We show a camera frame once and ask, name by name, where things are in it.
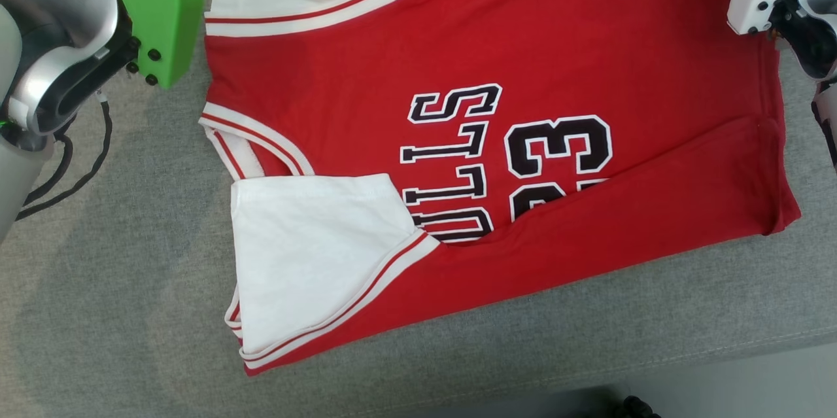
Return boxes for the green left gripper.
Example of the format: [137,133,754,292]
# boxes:
[99,0,205,90]

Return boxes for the red Bulls 23 jersey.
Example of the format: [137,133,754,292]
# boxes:
[199,0,802,377]

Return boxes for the grey fabric sofa cushion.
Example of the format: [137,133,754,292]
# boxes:
[0,0,837,418]

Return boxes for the dark rounded floor object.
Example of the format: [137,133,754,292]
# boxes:
[613,395,662,418]

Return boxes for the thin black left arm cables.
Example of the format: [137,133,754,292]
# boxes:
[16,99,114,222]

